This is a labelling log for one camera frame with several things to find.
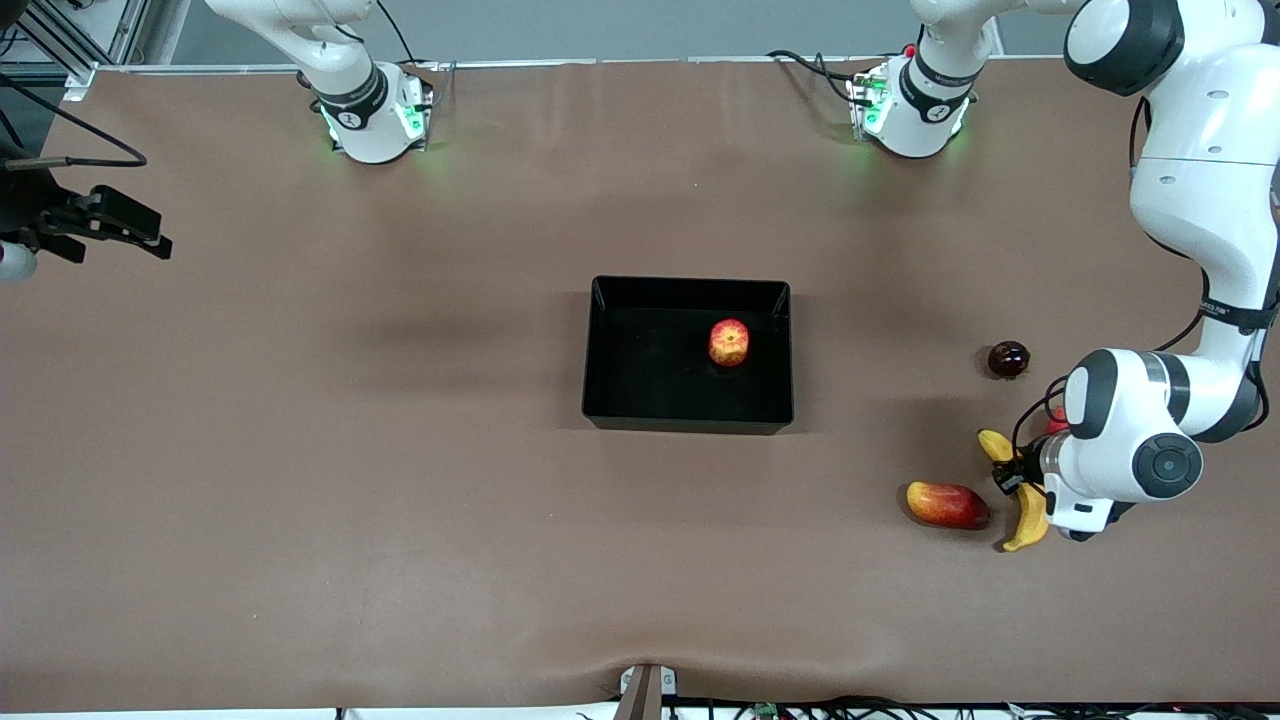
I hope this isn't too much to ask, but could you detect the yellow banana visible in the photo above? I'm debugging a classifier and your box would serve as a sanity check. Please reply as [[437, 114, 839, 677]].
[[977, 428, 1051, 553]]

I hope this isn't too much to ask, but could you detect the red yellow apple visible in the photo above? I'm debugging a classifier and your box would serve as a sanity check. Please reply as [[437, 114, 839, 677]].
[[708, 318, 751, 368]]

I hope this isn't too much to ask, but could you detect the black plastic box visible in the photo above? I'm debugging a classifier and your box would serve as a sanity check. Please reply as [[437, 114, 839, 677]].
[[581, 275, 796, 436]]

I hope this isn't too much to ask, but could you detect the red yellow mango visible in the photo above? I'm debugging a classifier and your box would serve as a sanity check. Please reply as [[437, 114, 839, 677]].
[[906, 481, 992, 531]]

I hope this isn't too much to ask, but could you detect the aluminium frame with dark bars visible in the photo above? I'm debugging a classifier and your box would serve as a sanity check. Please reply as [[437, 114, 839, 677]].
[[0, 0, 151, 101]]

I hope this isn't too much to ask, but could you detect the black arm base cable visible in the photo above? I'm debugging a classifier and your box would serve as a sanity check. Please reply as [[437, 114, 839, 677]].
[[768, 50, 871, 101], [375, 0, 456, 101]]

